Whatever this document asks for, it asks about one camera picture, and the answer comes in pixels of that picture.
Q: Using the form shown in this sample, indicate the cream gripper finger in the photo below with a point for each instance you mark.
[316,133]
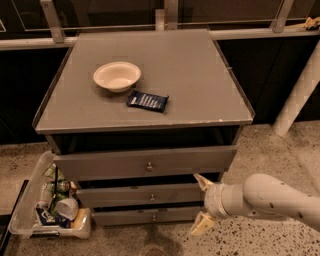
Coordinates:
[203,182]
[202,224]

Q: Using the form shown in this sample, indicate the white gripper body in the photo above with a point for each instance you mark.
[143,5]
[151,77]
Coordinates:
[212,199]

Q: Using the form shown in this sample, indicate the grey drawer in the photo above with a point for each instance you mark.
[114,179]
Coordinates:
[145,163]
[140,195]
[147,216]

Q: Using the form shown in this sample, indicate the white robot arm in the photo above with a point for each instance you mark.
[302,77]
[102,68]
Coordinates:
[260,196]

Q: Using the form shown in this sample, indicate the grey top drawer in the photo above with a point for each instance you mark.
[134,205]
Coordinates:
[145,163]

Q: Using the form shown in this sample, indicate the grey bottom drawer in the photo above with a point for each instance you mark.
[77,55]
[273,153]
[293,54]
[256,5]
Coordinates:
[147,216]

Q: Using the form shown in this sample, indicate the grey drawer cabinet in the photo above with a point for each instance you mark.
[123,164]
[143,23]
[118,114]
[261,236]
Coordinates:
[205,106]

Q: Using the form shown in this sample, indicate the blue snack packet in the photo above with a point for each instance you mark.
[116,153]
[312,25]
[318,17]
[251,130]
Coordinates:
[147,101]

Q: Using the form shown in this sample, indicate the yellow sponge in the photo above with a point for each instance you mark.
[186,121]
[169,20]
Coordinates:
[80,219]

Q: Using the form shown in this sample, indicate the white bowl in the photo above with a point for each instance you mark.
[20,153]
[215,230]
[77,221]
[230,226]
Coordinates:
[117,77]

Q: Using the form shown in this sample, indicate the white paper cup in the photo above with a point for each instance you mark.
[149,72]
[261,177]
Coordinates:
[67,208]

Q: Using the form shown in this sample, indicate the green soda can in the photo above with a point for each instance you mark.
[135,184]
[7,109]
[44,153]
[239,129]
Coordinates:
[61,186]

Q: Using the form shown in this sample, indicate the green chip bag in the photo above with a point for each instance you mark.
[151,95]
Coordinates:
[53,173]

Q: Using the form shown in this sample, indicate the clear plastic bin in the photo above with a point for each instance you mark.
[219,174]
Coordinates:
[24,220]

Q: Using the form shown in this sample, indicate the blue white snack bag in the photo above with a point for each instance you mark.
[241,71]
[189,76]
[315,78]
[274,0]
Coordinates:
[45,218]

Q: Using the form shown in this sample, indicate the clear plastic bottle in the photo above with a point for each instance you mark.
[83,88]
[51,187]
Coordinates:
[45,196]

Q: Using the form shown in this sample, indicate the white diagonal post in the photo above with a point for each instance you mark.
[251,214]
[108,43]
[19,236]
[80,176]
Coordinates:
[301,92]

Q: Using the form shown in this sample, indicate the metal railing frame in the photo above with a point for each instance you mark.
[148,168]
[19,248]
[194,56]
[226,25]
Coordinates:
[55,23]

